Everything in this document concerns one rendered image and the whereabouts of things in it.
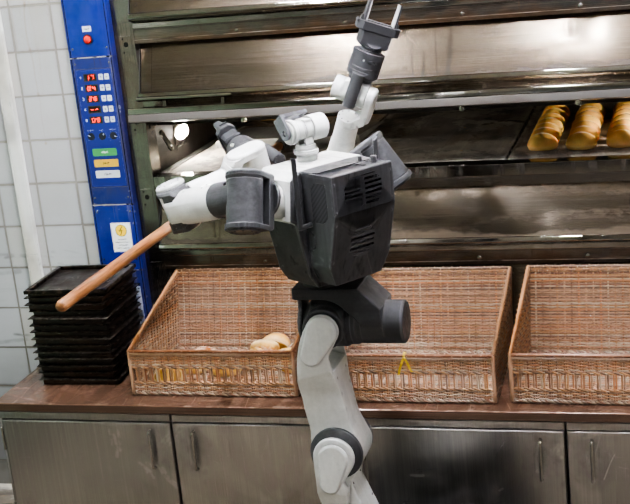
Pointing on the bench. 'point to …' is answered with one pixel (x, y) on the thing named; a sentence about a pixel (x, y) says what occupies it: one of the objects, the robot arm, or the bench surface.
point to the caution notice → (121, 236)
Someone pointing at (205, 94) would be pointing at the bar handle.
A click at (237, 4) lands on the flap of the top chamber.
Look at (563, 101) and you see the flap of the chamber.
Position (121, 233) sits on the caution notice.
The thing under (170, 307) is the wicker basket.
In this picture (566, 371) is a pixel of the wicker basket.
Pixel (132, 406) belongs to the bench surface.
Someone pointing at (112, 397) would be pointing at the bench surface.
